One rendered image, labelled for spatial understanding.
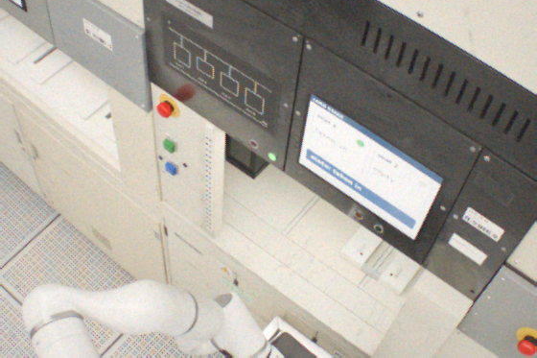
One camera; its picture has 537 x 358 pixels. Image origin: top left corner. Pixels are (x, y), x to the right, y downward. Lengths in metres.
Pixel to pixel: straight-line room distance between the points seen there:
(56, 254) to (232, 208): 1.17
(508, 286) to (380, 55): 0.50
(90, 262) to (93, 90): 0.88
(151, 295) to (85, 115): 1.22
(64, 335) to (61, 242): 1.90
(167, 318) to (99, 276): 1.77
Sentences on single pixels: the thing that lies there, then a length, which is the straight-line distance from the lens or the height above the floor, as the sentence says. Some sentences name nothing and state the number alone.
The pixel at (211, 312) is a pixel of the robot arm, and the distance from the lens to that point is 1.32.
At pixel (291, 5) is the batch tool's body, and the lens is 1.17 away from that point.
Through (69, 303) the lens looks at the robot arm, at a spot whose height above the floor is 1.55.
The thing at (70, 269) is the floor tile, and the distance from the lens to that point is 2.99.
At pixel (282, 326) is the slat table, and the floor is 0.76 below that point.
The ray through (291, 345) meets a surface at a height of 1.01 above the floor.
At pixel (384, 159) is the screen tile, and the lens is 1.26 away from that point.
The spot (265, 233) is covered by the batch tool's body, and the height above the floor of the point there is 0.87.
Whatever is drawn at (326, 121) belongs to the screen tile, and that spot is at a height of 1.64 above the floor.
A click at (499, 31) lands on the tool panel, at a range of 0.96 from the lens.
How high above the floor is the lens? 2.62
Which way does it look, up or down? 55 degrees down
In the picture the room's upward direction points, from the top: 7 degrees clockwise
